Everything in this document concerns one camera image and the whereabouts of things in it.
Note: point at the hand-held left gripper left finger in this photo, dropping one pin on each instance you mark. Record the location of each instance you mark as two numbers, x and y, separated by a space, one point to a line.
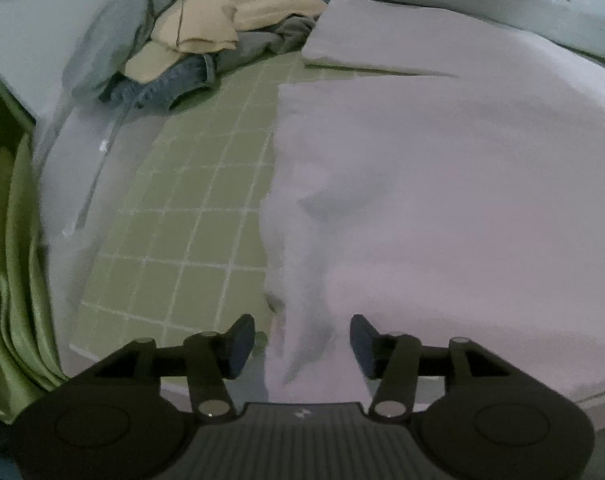
240 347

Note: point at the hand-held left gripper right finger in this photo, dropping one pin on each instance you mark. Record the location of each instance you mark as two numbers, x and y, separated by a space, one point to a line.
365 347

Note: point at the white towel cloth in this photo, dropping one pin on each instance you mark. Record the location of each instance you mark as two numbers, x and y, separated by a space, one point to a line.
432 185

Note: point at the pile of clothes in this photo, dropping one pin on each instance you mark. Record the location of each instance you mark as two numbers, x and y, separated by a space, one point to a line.
117 25

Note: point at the green curtain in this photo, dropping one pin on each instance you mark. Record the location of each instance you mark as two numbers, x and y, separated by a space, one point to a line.
12 260

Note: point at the blue jeans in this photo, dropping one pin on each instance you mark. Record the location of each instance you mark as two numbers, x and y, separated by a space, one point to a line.
175 82

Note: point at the grey blue denim garment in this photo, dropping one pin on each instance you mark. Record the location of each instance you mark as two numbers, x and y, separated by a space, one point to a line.
262 42

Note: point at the beige garment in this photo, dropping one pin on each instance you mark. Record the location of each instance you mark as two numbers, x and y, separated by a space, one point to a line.
217 10

